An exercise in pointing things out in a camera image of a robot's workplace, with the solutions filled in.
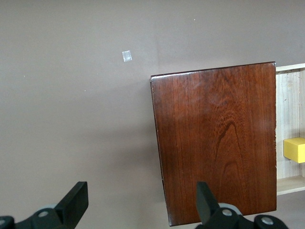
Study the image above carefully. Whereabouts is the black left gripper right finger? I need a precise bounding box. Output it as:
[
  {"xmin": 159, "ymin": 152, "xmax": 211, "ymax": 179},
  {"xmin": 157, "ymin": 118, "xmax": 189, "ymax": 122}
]
[{"xmin": 195, "ymin": 181, "xmax": 254, "ymax": 229}]

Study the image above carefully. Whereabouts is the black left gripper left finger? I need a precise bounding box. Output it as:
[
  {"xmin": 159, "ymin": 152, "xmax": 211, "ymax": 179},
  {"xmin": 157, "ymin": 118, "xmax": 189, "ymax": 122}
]
[{"xmin": 14, "ymin": 181, "xmax": 89, "ymax": 229}]

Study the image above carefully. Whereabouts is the yellow wooden cube block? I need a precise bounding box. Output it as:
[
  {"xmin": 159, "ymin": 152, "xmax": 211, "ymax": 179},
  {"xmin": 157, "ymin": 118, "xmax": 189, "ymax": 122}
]
[{"xmin": 283, "ymin": 137, "xmax": 305, "ymax": 164}]

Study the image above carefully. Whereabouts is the wooden drawer with white handle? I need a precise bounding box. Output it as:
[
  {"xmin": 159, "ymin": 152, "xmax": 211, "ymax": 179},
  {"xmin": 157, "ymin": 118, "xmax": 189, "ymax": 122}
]
[{"xmin": 275, "ymin": 62, "xmax": 305, "ymax": 197}]

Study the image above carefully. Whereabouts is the dark brown wooden cabinet box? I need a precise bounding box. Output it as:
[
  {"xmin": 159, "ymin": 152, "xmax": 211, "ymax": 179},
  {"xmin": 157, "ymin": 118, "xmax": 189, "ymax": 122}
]
[{"xmin": 150, "ymin": 61, "xmax": 277, "ymax": 227}]

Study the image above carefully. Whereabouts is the small clear tape patch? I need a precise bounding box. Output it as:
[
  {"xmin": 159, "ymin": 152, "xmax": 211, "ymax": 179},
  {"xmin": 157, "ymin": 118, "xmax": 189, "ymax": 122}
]
[{"xmin": 121, "ymin": 50, "xmax": 132, "ymax": 63}]

